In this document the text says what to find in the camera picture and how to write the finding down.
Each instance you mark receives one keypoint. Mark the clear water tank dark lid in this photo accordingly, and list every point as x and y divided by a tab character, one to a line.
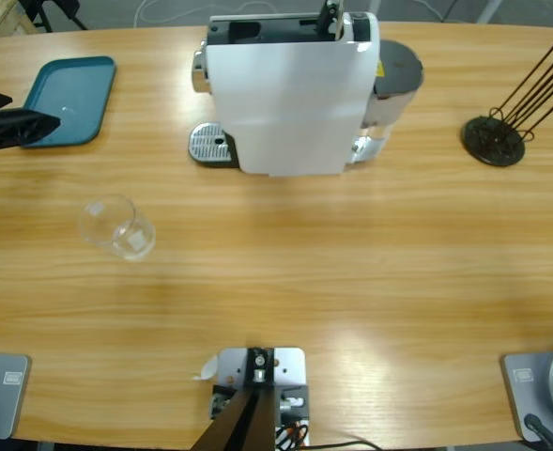
398	66

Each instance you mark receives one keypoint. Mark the black chair legs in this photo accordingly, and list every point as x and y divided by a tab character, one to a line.
65	4

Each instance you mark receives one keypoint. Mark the white capsule coffee machine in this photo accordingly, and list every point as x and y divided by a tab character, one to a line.
285	103

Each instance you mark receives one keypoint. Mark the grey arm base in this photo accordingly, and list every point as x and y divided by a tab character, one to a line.
4	390
539	385

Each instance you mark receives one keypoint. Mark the metal grille drip tray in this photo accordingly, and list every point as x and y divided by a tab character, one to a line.
208	143

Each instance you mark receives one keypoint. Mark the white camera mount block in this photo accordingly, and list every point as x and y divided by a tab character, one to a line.
290	366

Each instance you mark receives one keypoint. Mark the grey translucent machine lever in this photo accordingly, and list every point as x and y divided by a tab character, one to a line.
328	16

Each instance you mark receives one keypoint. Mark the white tape tab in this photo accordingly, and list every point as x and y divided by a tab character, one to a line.
208	368

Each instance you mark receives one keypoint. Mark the black camera post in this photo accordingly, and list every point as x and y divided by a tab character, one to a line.
248	423

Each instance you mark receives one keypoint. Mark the clear drinking glass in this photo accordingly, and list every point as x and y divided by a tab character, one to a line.
126	239

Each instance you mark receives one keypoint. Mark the teal plastic tray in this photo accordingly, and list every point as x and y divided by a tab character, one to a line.
76	89

